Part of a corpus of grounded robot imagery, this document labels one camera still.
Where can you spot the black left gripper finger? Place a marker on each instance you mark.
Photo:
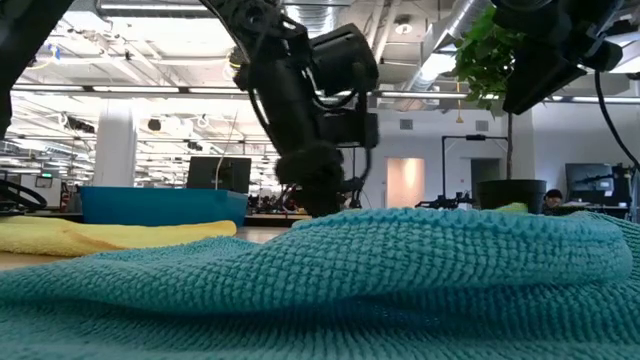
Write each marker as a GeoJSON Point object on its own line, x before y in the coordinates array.
{"type": "Point", "coordinates": [315, 175]}

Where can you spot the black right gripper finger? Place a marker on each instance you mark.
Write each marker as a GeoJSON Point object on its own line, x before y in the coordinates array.
{"type": "Point", "coordinates": [540, 82]}

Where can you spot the teal microfiber towel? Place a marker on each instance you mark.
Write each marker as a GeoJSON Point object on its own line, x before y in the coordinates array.
{"type": "Point", "coordinates": [350, 280]}

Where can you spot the yellow microfiber towel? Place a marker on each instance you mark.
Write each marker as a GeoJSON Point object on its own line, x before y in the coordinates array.
{"type": "Point", "coordinates": [75, 235]}

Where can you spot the black background robot arm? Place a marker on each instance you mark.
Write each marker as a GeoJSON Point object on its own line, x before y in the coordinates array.
{"type": "Point", "coordinates": [440, 202]}

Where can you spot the green leafy potted tree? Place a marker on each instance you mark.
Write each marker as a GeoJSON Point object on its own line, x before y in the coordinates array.
{"type": "Point", "coordinates": [485, 55]}

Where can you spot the black background monitor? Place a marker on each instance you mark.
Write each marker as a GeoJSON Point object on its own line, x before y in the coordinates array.
{"type": "Point", "coordinates": [220, 175]}
{"type": "Point", "coordinates": [590, 182]}

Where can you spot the black plant pot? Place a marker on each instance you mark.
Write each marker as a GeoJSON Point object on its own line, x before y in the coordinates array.
{"type": "Point", "coordinates": [510, 192]}

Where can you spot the person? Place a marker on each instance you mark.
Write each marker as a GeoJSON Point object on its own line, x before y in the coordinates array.
{"type": "Point", "coordinates": [553, 197]}

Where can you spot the blue plastic bin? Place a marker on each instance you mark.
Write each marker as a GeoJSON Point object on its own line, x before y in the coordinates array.
{"type": "Point", "coordinates": [160, 205]}

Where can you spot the white pillar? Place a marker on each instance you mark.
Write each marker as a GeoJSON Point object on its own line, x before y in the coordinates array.
{"type": "Point", "coordinates": [115, 150]}

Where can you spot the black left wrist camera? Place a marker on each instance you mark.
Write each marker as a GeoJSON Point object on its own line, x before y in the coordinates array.
{"type": "Point", "coordinates": [350, 130]}

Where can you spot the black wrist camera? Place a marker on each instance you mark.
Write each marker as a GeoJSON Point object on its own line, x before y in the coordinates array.
{"type": "Point", "coordinates": [350, 130]}
{"type": "Point", "coordinates": [602, 55]}

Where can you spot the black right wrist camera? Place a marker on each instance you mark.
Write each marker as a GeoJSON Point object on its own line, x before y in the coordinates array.
{"type": "Point", "coordinates": [602, 55]}

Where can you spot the black metal frame stand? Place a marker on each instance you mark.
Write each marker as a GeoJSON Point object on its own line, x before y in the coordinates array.
{"type": "Point", "coordinates": [475, 137]}

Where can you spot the black aluminium table frame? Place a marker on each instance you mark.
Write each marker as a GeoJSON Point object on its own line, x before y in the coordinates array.
{"type": "Point", "coordinates": [55, 216]}

